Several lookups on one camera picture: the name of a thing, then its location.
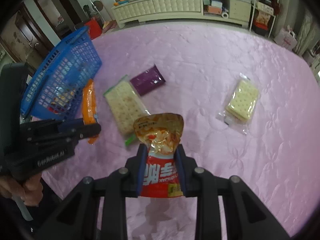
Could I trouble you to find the clear cracker pack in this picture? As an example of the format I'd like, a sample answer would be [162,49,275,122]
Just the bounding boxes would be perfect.
[216,73,260,135]

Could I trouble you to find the pink white shopping bag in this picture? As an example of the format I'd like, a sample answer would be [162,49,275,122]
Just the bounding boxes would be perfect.
[274,25,297,51]

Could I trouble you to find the orange snack packet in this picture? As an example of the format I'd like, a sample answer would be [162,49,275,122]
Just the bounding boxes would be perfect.
[81,78,100,145]

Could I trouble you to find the blue plastic basket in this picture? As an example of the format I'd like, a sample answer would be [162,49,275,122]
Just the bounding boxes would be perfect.
[20,26,102,120]

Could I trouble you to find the pink quilted table cover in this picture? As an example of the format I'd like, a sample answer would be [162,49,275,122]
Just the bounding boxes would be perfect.
[42,22,319,236]

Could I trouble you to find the purple snack packet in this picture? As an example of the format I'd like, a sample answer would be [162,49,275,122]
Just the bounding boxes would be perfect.
[130,65,165,96]

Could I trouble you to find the broom and dustpan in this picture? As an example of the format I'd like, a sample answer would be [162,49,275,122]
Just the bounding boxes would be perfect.
[90,0,117,34]

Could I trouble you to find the wooden door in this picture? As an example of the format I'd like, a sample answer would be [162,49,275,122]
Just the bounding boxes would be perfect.
[1,2,54,69]

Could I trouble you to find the green-edged cracker pack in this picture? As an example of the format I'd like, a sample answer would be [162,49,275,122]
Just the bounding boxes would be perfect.
[104,75,150,147]

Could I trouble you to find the person left hand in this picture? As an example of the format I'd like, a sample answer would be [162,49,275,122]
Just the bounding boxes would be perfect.
[0,173,43,206]

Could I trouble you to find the red green snack bag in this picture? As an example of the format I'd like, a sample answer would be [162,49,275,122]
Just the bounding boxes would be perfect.
[133,113,184,198]

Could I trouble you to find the white metal shelf rack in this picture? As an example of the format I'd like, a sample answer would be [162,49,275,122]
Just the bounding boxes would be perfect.
[249,0,280,38]

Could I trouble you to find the cream tv cabinet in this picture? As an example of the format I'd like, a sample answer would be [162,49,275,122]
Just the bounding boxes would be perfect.
[112,0,251,28]

